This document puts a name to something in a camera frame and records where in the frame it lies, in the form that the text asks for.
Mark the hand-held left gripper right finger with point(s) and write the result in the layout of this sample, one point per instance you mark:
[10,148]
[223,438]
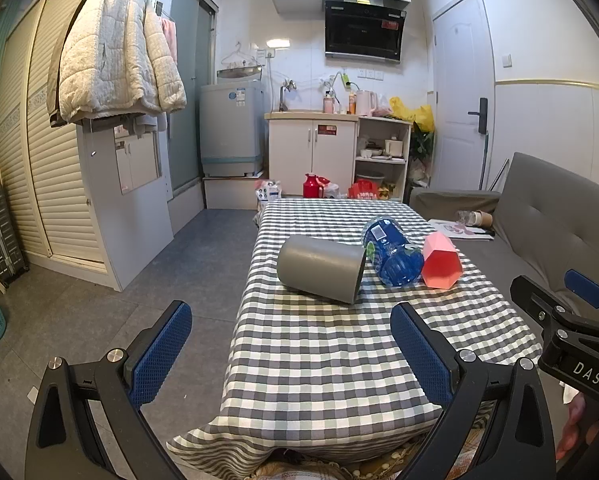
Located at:
[422,357]

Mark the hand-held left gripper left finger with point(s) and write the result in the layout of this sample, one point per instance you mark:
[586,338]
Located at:
[162,360]

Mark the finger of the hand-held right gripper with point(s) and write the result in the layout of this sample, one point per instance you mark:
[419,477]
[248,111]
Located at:
[585,286]
[532,299]

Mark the grey cup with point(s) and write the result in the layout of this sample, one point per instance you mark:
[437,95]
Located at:
[319,267]

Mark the brown paper cup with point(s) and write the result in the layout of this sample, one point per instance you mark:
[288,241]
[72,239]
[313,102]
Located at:
[483,218]

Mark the pink hexagonal cup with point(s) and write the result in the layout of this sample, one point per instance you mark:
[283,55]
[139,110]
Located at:
[442,260]

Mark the clear blue cup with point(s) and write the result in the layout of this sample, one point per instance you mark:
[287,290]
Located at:
[394,260]

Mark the clear plastic cup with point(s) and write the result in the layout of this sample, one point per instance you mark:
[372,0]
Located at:
[464,217]

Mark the person's right hand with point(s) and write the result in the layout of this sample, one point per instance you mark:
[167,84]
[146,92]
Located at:
[573,422]

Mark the grey sofa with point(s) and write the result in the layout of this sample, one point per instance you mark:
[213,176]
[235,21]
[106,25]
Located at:
[539,210]

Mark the open magazine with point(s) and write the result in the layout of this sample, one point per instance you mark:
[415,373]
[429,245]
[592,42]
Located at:
[459,230]

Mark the grey checkered tablecloth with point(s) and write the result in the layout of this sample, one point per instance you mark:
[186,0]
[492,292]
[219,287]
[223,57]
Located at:
[319,355]

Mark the patterned blanket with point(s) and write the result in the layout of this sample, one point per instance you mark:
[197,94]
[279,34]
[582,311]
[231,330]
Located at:
[379,466]

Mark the red plastic bag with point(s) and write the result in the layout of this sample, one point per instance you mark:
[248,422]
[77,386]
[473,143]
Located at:
[363,190]

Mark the white washing machine platform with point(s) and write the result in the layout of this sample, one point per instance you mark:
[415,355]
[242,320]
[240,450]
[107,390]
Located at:
[232,192]

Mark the white open shelf unit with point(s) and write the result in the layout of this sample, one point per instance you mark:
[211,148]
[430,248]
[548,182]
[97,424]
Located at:
[407,160]

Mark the pack of water bottles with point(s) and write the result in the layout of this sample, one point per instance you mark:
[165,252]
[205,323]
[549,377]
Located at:
[269,191]

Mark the red thermos jug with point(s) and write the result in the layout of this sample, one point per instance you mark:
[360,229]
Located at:
[311,187]

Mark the louvred wardrobe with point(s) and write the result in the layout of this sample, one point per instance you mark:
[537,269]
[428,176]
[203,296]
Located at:
[59,185]

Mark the dark ribbed suitcase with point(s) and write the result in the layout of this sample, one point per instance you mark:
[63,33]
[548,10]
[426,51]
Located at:
[1,235]

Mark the yellow plastic bag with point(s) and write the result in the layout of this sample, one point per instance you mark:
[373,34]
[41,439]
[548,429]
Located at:
[422,115]

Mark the white sink cabinet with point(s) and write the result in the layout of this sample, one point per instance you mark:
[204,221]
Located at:
[309,155]

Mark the white room door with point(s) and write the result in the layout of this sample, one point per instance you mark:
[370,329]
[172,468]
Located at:
[462,75]

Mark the grey washing machine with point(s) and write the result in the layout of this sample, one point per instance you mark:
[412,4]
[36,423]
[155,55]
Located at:
[232,125]

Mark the white electric kettle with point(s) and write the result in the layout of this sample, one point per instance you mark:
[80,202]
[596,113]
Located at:
[365,102]

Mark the orange bottle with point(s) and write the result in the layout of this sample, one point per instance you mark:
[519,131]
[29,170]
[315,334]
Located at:
[352,104]

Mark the pink container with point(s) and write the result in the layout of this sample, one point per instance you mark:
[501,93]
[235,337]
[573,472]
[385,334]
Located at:
[328,106]

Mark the frosted glass sliding door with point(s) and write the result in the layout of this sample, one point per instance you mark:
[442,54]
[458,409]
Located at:
[184,85]

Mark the metal faucet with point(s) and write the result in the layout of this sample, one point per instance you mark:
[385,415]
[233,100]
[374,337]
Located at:
[282,95]

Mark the metal basin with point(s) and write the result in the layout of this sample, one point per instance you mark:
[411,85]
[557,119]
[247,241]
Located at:
[238,73]

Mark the white puffer jacket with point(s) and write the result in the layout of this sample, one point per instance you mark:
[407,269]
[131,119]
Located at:
[119,50]

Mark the white clothes hanger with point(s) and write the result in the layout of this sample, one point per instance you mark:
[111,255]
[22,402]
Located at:
[239,55]

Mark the black range hood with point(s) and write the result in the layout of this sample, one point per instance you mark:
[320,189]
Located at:
[362,30]

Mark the pink towel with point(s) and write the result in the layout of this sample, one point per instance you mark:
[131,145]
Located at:
[169,35]

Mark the white light switch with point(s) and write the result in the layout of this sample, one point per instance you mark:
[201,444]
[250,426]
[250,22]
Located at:
[506,60]

